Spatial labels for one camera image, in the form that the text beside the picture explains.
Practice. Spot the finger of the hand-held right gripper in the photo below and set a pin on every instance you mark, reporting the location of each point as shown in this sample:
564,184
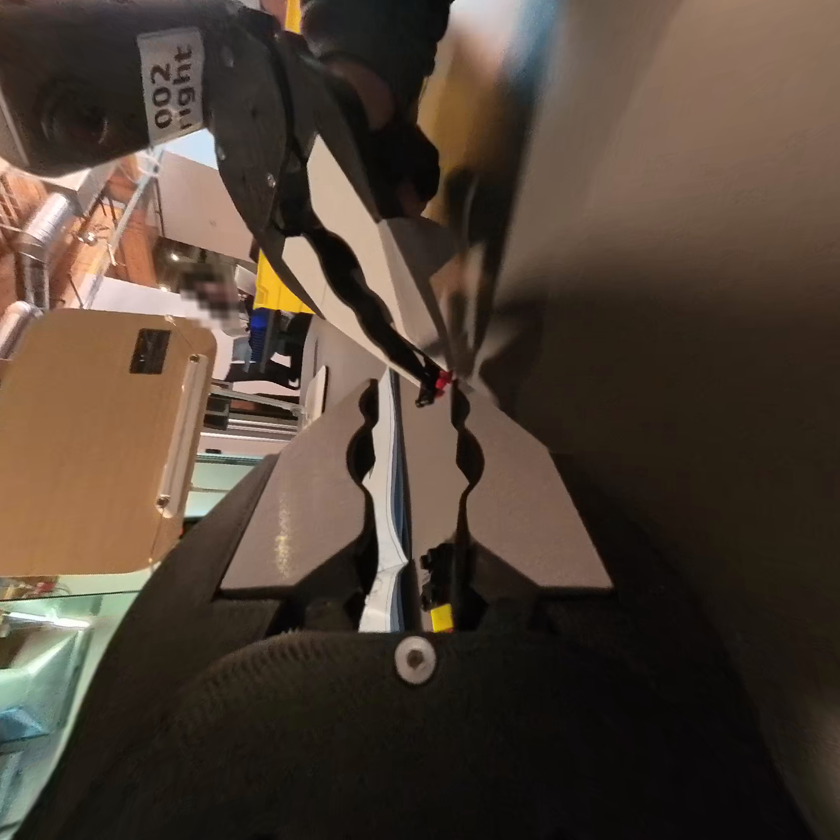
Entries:
367,236
328,289

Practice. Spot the black red yellow lego assembly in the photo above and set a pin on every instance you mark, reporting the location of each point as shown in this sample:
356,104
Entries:
441,617

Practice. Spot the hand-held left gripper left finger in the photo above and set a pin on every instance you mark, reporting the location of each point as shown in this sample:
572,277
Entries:
302,525

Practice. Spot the instruction booklet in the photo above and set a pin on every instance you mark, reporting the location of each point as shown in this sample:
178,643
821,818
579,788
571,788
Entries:
387,525

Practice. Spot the red round lego piece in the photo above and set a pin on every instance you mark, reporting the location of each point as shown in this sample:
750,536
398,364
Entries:
445,378

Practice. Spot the wooden book stand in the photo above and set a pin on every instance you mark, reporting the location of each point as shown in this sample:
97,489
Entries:
85,446

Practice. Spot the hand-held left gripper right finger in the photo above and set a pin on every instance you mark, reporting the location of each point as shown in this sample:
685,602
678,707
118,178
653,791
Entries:
531,525

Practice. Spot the person's right hand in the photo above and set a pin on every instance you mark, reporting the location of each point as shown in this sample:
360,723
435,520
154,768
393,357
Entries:
364,92

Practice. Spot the silver ventilation ducts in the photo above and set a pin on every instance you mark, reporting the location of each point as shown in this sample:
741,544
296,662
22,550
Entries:
39,229

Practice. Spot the person's right forearm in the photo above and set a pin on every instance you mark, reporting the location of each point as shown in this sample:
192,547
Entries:
380,26

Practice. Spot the yellow plastic bin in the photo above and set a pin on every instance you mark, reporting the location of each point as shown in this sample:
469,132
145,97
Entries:
275,292

